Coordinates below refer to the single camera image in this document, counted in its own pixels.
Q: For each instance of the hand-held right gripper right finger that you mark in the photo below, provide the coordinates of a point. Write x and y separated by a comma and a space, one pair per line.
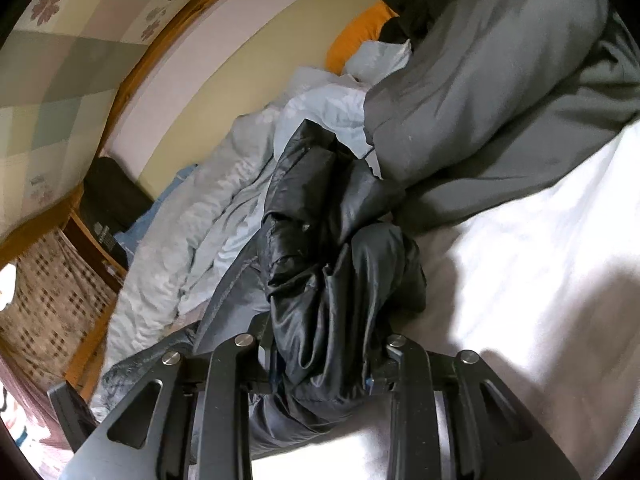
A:
405, 365

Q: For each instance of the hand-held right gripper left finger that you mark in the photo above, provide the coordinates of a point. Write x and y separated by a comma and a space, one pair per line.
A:
235, 360

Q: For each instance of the black quilted down jacket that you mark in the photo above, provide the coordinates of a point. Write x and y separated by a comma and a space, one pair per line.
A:
310, 260

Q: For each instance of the purple houndstooth cloth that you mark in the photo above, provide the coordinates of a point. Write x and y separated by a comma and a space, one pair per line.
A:
30, 385

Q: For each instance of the brown patterned curtain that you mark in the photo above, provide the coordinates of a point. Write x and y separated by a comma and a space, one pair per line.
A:
55, 290

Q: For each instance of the white bed sheet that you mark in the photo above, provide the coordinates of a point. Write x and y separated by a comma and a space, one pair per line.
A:
525, 285

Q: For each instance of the light blue duvet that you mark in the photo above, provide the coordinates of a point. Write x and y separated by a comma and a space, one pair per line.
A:
210, 210

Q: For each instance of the blue pillow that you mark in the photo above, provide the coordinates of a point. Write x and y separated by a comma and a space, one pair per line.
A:
145, 227

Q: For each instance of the black printed bag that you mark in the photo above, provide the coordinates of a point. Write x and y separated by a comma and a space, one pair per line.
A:
110, 195

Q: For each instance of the grey garment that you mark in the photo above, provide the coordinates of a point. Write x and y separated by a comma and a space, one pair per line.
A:
500, 85

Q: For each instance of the pastel checked canopy cloth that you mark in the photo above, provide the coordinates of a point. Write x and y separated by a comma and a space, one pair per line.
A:
75, 85

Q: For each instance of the orange pillow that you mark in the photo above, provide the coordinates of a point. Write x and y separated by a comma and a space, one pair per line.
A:
355, 35

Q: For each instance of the wooden bed frame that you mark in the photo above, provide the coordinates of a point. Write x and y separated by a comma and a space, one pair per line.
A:
150, 45

